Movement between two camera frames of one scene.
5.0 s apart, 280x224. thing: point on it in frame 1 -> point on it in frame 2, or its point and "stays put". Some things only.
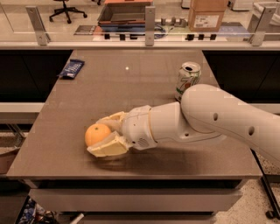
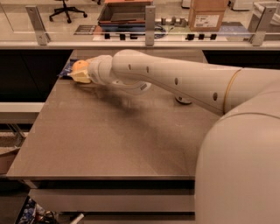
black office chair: [66, 10] stays put
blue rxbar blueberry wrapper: [72, 69] stays put
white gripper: [136, 126] -> [94, 70]
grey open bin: [124, 12] stays put
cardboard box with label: [206, 16] stays put
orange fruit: [94, 132] -> [80, 66]
